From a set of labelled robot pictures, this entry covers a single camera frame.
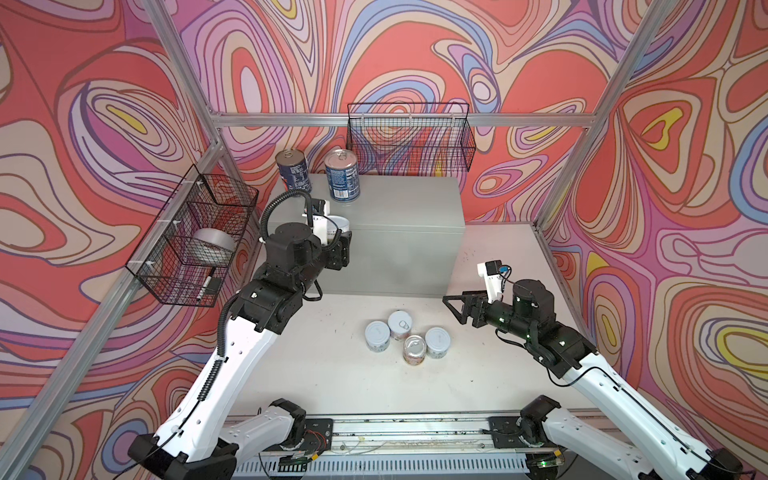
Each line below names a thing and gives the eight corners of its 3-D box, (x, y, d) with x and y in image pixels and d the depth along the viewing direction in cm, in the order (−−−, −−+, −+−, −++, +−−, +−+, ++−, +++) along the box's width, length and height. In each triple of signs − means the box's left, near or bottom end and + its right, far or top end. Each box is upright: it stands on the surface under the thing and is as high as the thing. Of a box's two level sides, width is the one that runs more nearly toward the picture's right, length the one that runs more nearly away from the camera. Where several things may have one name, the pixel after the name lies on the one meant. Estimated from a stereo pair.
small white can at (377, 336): (365, 352, 88) (364, 344, 84) (366, 328, 93) (366, 320, 89) (389, 352, 88) (389, 345, 84) (389, 328, 93) (389, 320, 89)
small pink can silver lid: (403, 365, 86) (404, 357, 81) (403, 343, 90) (403, 334, 85) (425, 365, 86) (427, 357, 81) (423, 343, 90) (425, 334, 85)
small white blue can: (425, 358, 87) (427, 351, 83) (423, 335, 92) (425, 327, 88) (449, 358, 87) (452, 351, 83) (445, 335, 92) (448, 327, 88)
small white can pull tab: (383, 333, 92) (383, 325, 88) (394, 315, 96) (395, 307, 92) (403, 344, 90) (404, 336, 85) (414, 326, 94) (415, 317, 89)
